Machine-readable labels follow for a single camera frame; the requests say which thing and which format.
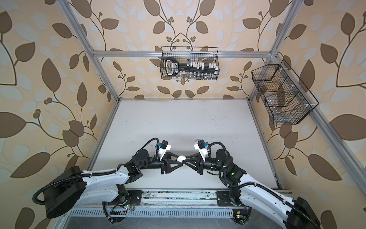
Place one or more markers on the black wire basket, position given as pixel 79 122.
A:
pixel 287 100
pixel 204 54

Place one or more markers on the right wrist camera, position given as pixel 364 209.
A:
pixel 202 147

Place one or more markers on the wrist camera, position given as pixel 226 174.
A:
pixel 202 147
pixel 162 148

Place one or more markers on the black tool with white bits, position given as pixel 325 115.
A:
pixel 173 67

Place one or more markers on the white round charging case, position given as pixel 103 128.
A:
pixel 181 159

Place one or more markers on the black wire basket centre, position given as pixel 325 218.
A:
pixel 204 54

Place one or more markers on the black wire basket right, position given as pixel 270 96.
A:
pixel 287 100

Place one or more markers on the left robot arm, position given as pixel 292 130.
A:
pixel 76 187

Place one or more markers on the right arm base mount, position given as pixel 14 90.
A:
pixel 229 199

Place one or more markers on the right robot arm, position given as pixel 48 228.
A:
pixel 287 212

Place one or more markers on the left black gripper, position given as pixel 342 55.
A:
pixel 165 166

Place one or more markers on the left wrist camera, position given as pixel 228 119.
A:
pixel 162 148

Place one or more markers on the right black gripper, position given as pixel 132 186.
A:
pixel 198 161

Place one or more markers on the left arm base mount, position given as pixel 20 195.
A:
pixel 130 197

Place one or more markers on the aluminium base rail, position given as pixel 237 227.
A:
pixel 155 198

